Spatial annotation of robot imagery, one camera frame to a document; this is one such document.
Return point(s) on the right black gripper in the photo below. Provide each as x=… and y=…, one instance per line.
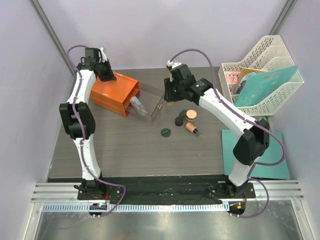
x=169, y=96

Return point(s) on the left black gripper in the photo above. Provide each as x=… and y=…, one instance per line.
x=107, y=74

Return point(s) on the orange drawer organizer box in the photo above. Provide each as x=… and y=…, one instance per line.
x=114, y=95

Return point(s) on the clear drawer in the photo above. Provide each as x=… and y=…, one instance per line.
x=152, y=99
x=130, y=109

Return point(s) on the clear plastic tube bottle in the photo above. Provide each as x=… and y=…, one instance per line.
x=139, y=107

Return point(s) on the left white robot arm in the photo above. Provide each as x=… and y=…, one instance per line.
x=79, y=123

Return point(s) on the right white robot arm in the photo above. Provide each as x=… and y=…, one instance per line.
x=252, y=135

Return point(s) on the green round puff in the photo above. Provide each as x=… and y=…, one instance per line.
x=183, y=113

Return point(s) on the gold lid cream jar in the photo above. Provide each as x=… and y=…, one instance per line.
x=191, y=115

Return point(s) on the dark green round compact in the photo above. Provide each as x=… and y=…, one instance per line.
x=179, y=121

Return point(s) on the peach bottle black cap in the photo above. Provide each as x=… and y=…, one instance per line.
x=192, y=128

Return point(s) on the pink booklet in holder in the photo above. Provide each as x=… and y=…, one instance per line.
x=232, y=79

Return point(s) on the yellow book in holder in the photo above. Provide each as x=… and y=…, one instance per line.
x=245, y=74

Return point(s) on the teal plastic folder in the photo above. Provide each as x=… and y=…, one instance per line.
x=260, y=86

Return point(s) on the white mesh file holder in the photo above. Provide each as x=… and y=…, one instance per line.
x=270, y=53

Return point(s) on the green puff with strap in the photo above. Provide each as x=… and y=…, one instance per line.
x=165, y=132

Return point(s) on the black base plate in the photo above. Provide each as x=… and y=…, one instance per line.
x=176, y=189

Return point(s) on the aluminium rail frame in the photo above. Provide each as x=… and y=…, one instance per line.
x=268, y=189

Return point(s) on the white slotted cable duct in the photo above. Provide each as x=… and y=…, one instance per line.
x=99, y=207

